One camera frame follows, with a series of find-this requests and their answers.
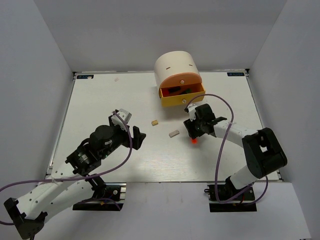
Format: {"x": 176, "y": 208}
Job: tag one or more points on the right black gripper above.
{"x": 190, "y": 125}

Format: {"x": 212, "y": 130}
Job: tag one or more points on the blue table label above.
{"x": 86, "y": 76}
{"x": 235, "y": 74}

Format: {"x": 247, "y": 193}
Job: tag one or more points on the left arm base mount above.
{"x": 103, "y": 196}

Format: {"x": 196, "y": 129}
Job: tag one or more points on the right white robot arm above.
{"x": 262, "y": 150}

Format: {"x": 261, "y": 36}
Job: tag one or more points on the left blue table label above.
{"x": 86, "y": 76}

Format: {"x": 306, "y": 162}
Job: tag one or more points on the pink highlighter marker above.
{"x": 173, "y": 90}

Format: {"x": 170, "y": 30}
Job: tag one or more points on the right blue table label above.
{"x": 235, "y": 74}

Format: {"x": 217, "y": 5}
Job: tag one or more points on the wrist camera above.
{"x": 121, "y": 118}
{"x": 191, "y": 110}

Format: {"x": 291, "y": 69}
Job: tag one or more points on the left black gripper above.
{"x": 136, "y": 141}

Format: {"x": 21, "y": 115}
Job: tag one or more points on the grey white eraser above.
{"x": 174, "y": 133}

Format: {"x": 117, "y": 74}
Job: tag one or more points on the orange top drawer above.
{"x": 186, "y": 78}

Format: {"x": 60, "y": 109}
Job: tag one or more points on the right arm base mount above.
{"x": 240, "y": 204}

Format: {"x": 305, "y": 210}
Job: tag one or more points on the green highlighter marker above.
{"x": 187, "y": 91}

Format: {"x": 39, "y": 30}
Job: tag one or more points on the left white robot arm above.
{"x": 72, "y": 182}

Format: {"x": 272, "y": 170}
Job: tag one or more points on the yellow drawer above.
{"x": 170, "y": 100}

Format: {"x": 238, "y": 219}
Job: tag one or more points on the cream cylindrical drawer organizer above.
{"x": 174, "y": 62}

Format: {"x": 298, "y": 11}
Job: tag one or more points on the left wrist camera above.
{"x": 121, "y": 118}

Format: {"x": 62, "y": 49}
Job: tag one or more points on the orange highlighter marker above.
{"x": 194, "y": 140}

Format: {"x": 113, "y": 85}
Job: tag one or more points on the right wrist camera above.
{"x": 191, "y": 110}

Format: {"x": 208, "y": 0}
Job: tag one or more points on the small tan eraser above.
{"x": 154, "y": 123}

